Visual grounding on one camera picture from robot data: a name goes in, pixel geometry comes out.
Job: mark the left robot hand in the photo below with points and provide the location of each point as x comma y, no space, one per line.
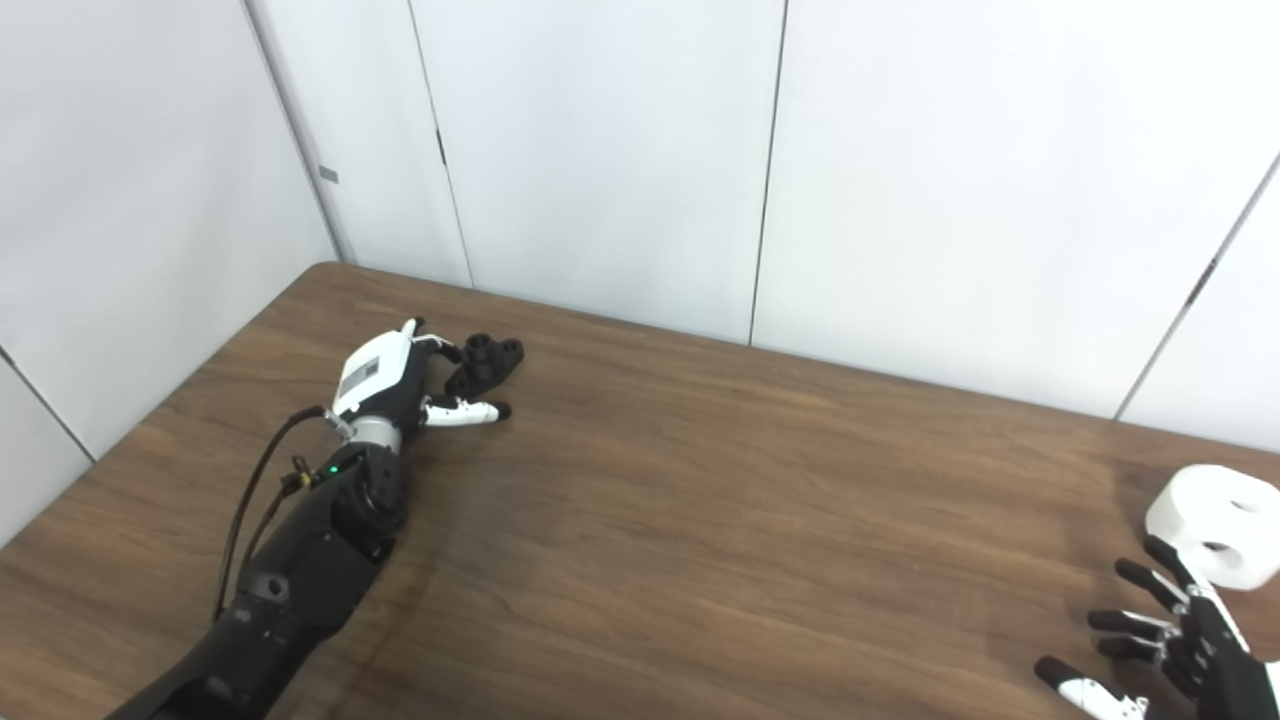
375,375

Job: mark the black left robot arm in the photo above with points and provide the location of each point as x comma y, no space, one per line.
300,570

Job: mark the round white plastic piece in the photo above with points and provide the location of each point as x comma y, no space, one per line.
1200,510

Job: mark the black plastic holder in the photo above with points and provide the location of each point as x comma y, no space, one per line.
485,365

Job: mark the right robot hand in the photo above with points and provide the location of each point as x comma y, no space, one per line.
1220,660

